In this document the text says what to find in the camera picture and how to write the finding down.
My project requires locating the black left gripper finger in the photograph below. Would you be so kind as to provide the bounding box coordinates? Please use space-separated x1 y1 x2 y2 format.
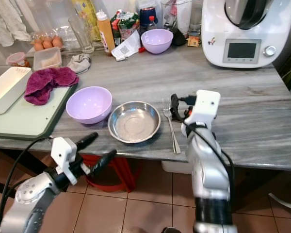
75 132 99 150
90 150 118 176

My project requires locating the silver metal fork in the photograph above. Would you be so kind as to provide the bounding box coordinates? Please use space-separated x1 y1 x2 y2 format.
162 99 182 155

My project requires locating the red plastic stool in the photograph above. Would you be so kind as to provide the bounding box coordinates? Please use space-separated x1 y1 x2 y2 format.
82 154 137 193

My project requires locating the large lilac plastic bowl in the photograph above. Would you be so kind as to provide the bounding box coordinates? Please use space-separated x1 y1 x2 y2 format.
66 86 113 125

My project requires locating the stainless steel bowl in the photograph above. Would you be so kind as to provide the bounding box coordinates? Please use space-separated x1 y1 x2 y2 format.
108 101 162 144

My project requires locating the white plastic storage box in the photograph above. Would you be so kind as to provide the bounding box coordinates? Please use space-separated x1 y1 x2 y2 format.
161 160 193 175

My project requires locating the green rimmed cutting board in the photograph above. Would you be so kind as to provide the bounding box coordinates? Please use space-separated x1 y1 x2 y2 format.
0 82 74 141

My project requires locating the small lilac plastic bowl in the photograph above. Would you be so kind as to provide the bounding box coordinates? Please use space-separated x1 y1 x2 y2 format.
140 29 174 55

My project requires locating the small yellow box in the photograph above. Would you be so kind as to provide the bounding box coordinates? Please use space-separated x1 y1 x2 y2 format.
186 35 201 48

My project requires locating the magenta towel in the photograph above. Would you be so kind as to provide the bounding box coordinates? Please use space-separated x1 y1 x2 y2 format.
24 67 80 106

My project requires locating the white packet with QR code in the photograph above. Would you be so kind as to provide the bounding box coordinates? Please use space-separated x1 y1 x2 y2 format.
110 31 142 62

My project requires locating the crumpled grey cloth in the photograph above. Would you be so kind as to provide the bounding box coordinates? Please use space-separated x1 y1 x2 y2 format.
66 53 92 75

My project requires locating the dark blue jar red cap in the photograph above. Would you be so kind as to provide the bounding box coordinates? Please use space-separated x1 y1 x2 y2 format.
138 6 159 33

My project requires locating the clear glass jug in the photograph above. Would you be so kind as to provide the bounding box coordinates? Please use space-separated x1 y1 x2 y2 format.
160 0 195 33

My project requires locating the clear lidded plastic food box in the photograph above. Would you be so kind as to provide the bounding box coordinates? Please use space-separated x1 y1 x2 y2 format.
32 47 63 72

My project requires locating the white oblong plastic container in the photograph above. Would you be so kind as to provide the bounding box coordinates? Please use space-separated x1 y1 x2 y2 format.
0 67 32 115

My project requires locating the green and red snack bag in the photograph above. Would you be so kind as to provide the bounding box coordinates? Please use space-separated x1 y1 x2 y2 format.
111 9 140 45

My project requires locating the white kitchen cooking machine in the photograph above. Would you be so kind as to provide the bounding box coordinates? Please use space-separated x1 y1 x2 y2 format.
201 0 283 69

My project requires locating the orange squeeze bottle white cap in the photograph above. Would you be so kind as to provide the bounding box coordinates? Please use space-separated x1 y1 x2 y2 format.
96 10 116 56

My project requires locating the clear drinking glass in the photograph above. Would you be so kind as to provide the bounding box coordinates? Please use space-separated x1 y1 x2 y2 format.
67 16 95 54

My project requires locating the clear carton of brown eggs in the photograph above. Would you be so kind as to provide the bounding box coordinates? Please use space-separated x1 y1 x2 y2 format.
31 32 65 52

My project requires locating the small jar with pink lid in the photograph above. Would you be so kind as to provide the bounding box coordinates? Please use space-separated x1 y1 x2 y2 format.
5 52 31 68

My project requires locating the yellow food package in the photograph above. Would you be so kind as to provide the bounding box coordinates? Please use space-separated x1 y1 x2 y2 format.
72 0 102 42

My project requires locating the hanging white patterned towel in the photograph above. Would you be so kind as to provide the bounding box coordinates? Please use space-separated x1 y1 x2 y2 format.
0 0 32 47

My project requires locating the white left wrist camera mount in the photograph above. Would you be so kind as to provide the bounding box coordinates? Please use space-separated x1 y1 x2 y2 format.
50 137 79 185

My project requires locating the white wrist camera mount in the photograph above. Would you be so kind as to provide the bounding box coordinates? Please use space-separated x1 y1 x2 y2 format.
193 90 222 125
50 137 79 185

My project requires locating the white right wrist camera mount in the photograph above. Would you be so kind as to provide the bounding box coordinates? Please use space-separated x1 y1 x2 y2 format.
193 90 222 125

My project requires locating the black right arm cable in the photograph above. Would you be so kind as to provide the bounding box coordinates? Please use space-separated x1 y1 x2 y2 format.
179 95 236 200

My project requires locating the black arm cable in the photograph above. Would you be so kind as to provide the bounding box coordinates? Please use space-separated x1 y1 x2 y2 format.
179 95 236 200
0 137 55 230

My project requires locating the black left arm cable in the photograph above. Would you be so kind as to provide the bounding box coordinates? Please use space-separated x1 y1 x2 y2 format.
0 137 55 230

